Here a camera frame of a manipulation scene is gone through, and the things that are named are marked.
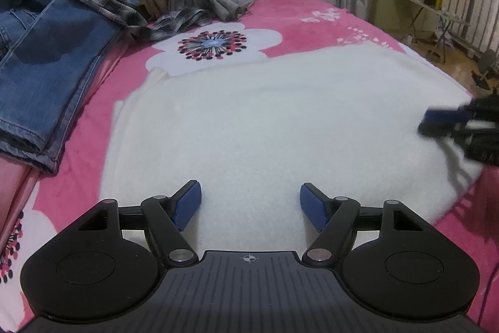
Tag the metal window railing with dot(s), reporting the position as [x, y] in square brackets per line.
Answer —
[475, 5]

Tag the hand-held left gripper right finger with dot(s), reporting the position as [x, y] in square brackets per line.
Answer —
[314, 206]

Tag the folding table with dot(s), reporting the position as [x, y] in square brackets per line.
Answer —
[425, 3]

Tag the wheelchair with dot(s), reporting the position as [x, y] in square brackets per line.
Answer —
[487, 67]

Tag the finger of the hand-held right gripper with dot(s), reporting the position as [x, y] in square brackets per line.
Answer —
[440, 129]
[444, 113]

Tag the white fuzzy sweater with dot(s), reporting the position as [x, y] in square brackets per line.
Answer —
[273, 114]

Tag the blue jeans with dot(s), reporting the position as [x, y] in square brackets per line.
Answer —
[46, 64]

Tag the pink floral blanket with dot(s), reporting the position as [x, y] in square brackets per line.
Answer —
[296, 28]

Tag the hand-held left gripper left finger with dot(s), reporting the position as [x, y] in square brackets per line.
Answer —
[187, 204]

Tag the grey quilted garment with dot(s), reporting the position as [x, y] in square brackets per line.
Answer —
[222, 1]

